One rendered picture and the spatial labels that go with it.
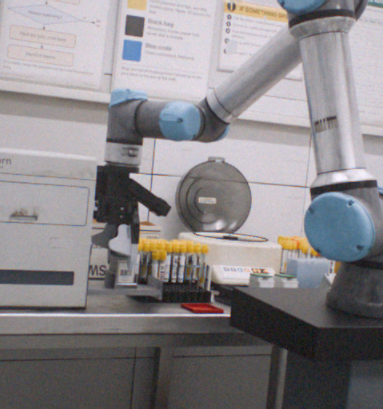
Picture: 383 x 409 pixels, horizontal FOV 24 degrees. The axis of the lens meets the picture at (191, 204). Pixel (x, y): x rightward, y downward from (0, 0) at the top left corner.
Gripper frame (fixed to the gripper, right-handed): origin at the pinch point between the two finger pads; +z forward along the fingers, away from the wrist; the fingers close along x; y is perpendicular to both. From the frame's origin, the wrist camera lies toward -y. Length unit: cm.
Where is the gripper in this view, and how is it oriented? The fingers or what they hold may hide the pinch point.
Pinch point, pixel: (122, 264)
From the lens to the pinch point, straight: 181.7
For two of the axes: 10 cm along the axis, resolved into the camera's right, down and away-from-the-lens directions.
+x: 4.6, 0.9, -8.9
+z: -1.0, 9.9, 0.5
